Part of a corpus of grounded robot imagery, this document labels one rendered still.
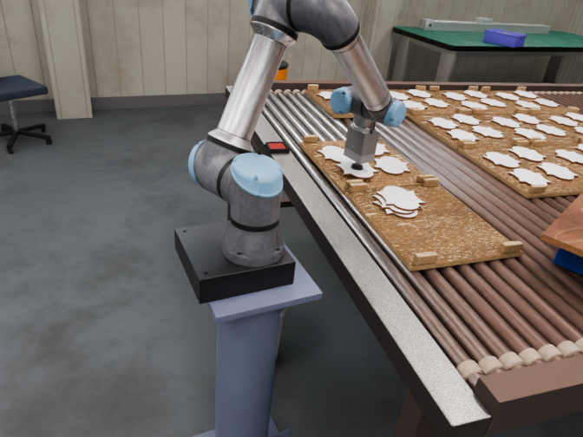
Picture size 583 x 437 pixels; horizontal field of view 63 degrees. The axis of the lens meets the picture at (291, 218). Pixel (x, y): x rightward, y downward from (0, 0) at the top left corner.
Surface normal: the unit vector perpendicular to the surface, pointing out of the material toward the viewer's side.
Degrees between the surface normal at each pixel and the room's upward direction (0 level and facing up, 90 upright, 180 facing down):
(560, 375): 0
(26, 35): 90
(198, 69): 90
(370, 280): 0
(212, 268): 2
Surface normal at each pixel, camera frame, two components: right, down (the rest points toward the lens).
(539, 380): 0.09, -0.86
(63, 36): 0.42, 0.49
